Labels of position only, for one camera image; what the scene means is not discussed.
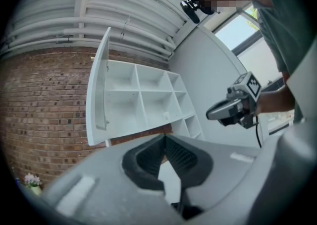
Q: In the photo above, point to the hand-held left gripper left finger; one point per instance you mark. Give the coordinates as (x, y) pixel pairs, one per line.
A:
(111, 194)

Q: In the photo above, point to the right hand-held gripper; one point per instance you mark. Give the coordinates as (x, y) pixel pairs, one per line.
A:
(250, 85)

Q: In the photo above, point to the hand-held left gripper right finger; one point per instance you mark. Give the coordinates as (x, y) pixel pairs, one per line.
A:
(235, 186)

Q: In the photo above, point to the person's right forearm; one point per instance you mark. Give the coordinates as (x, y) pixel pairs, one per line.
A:
(275, 100)

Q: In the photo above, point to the white desk with hutch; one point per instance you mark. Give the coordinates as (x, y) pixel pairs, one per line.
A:
(153, 100)

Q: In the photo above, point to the person's right hand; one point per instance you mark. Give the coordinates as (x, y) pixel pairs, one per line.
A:
(253, 106)

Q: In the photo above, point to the black framed window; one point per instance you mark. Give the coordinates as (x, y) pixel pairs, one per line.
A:
(237, 35)

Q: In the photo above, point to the potted pale flowers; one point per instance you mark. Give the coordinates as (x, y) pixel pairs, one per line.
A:
(33, 180)

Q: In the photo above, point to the white ribbed glass cabinet door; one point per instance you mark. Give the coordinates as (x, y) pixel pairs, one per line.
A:
(95, 95)

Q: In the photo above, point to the person's green shirt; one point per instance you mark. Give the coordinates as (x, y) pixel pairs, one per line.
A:
(284, 20)

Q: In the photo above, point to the row of white ceiling pipes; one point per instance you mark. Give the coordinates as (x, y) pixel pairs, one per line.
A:
(111, 13)

